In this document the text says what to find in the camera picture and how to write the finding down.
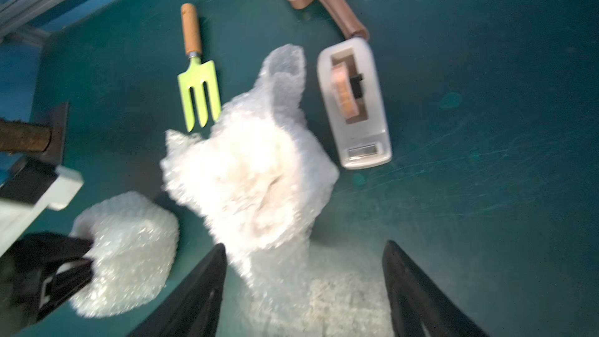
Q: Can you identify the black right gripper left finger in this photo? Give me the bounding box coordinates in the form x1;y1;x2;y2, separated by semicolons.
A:
130;243;228;336

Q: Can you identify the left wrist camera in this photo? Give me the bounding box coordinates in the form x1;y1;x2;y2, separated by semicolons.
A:
1;156;84;254

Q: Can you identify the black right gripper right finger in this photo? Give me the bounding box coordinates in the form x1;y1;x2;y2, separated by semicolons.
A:
382;240;487;336

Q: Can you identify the white tape dispenser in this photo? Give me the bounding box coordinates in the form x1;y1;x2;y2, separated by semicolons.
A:
317;37;392;170

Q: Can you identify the green fork wooden handle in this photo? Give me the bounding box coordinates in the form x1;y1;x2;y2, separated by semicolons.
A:
177;3;222;133

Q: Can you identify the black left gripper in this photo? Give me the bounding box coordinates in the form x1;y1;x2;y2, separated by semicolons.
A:
1;232;94;336

